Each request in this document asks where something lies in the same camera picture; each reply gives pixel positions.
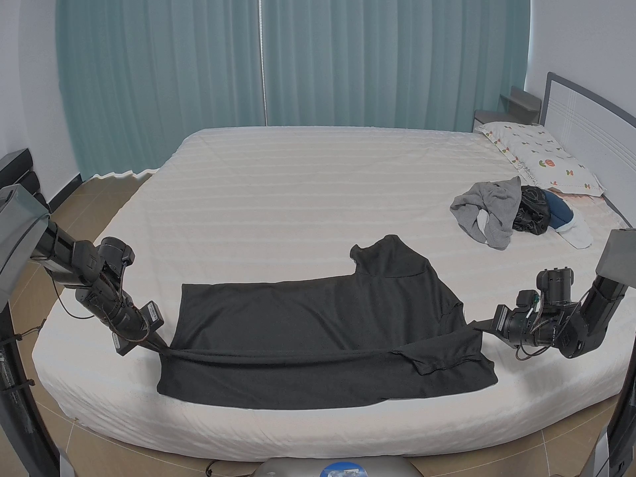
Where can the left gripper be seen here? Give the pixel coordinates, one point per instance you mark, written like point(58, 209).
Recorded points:
point(131, 328)

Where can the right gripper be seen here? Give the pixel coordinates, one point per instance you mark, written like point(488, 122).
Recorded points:
point(516, 326)

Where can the black T-shirt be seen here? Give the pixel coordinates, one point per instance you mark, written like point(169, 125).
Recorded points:
point(323, 326)

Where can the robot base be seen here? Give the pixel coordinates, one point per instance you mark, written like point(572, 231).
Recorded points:
point(338, 469)

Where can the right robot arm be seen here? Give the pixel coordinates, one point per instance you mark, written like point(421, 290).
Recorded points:
point(586, 326)

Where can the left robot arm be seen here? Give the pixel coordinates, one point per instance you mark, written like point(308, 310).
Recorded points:
point(20, 236)

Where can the bed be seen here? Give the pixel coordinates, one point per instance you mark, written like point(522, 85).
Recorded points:
point(298, 192)

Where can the black shiny garment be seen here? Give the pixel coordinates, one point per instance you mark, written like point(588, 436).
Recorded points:
point(531, 211)

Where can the grey garment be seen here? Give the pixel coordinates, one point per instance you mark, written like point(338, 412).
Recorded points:
point(492, 206)

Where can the blue and white garment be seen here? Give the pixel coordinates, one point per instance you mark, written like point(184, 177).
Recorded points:
point(559, 211)

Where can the white printed pillow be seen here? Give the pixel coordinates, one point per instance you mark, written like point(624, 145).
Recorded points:
point(541, 154)

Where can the black chest of drawers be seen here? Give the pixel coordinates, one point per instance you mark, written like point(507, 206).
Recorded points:
point(20, 167)

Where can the grey bedside table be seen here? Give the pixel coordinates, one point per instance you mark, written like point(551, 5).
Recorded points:
point(516, 102)

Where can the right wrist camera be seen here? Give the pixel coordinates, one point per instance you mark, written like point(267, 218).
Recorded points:
point(526, 301)

